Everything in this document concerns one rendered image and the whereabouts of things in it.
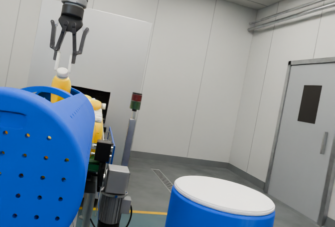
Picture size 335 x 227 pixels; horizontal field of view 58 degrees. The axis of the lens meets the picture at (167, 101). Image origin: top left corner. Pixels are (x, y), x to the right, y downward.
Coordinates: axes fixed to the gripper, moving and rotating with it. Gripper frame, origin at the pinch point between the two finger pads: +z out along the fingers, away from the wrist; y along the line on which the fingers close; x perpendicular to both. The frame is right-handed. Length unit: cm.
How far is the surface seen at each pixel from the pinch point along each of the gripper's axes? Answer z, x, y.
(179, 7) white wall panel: -169, 461, 127
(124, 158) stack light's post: 46, 67, 34
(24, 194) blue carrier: 24, -65, 7
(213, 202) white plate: 28, -46, 46
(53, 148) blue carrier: 16, -65, 10
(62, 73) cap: 3.9, -1.4, 0.2
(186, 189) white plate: 28, -38, 41
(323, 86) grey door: -47, 256, 308
